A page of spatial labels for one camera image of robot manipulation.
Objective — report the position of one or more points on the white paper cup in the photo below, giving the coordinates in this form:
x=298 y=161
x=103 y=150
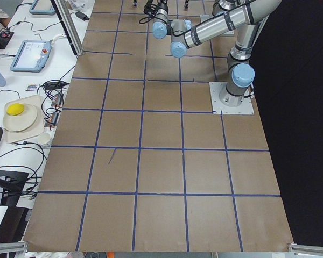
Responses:
x=44 y=140

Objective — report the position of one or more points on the black power adapter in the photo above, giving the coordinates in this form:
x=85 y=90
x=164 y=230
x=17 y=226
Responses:
x=81 y=16

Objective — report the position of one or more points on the beige plate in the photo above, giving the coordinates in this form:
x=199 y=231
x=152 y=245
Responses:
x=22 y=121

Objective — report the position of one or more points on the yellow lemon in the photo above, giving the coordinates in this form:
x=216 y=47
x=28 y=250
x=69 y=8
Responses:
x=15 y=109

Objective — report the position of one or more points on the blue teach pendant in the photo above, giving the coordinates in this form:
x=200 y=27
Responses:
x=31 y=56
x=42 y=7

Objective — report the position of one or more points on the beige tray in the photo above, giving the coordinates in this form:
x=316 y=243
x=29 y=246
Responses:
x=37 y=127

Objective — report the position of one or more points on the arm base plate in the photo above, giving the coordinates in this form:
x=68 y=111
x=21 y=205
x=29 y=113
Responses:
x=225 y=103
x=218 y=26

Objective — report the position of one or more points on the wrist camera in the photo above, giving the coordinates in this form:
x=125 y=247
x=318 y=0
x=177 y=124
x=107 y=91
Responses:
x=150 y=8

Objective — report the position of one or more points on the aluminium frame post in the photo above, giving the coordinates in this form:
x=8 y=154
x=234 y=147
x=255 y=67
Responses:
x=67 y=24

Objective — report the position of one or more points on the black camera stand base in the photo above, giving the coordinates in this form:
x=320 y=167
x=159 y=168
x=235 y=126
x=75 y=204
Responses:
x=11 y=186

